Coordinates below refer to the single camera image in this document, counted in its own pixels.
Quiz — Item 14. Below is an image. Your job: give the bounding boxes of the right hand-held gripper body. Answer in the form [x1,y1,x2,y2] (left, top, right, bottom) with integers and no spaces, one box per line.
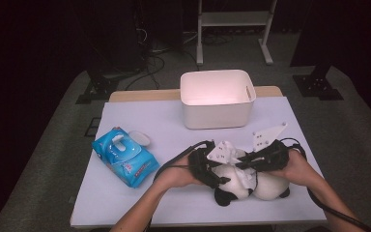
[251,122,291,172]

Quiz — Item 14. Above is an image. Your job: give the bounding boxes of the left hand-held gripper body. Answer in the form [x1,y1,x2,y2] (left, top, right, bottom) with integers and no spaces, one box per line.
[187,139,230,187]

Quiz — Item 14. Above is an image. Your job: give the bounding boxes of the white wet wipe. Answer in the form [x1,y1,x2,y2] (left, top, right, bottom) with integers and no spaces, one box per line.
[220,139,259,191]

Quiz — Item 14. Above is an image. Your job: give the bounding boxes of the panda plush toy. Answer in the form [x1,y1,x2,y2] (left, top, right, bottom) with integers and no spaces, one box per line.
[213,149,292,208]

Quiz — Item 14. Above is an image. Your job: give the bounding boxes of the white storage bin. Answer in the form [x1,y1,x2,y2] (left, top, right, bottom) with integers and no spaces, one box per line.
[179,69,257,131]

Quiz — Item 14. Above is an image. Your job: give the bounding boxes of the blue wet wipes pack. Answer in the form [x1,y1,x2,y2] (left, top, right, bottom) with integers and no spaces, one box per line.
[91,126,160,189]

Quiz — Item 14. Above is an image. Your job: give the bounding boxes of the person's left hand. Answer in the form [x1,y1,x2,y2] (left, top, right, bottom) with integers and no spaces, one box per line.
[154,158,204,189]

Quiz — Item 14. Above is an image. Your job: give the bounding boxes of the person's right hand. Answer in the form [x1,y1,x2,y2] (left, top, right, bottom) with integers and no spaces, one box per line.
[267,150,313,187]

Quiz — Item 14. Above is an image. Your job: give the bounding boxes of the white metal stand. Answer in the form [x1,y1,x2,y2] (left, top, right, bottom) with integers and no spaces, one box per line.
[195,0,278,67]

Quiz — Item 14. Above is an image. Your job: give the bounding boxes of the left hand-held gripper cable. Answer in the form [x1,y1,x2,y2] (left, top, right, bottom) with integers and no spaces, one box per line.
[153,139,214,182]

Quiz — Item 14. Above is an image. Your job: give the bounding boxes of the hand-held gripper cable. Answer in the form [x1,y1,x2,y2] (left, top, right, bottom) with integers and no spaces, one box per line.
[279,137,371,232]
[153,139,214,182]

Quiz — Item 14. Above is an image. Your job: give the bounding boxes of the right hand-held gripper cable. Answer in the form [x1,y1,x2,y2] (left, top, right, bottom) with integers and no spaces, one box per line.
[279,137,371,232]

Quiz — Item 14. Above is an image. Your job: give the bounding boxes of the black floor cables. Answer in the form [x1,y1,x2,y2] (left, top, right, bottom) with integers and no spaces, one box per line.
[122,25,202,92]

